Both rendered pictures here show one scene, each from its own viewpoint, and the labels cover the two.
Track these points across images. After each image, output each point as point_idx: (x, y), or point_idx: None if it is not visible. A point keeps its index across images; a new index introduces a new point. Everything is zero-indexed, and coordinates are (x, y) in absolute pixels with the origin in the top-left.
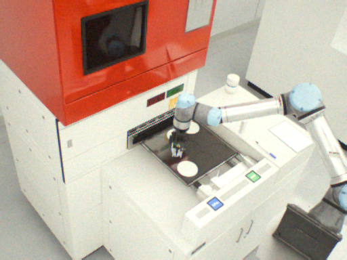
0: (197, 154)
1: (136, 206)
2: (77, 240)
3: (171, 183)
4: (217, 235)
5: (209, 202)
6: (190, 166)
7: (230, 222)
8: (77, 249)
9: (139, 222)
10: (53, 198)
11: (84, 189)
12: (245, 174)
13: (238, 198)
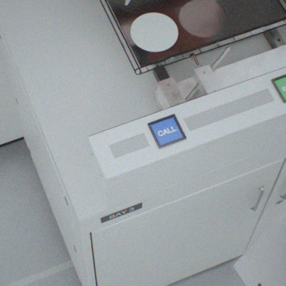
0: (193, 1)
1: (25, 90)
2: None
3: (117, 57)
4: (181, 195)
5: (155, 125)
6: (162, 28)
7: (214, 174)
8: None
9: (34, 123)
10: None
11: None
12: (272, 76)
13: (229, 132)
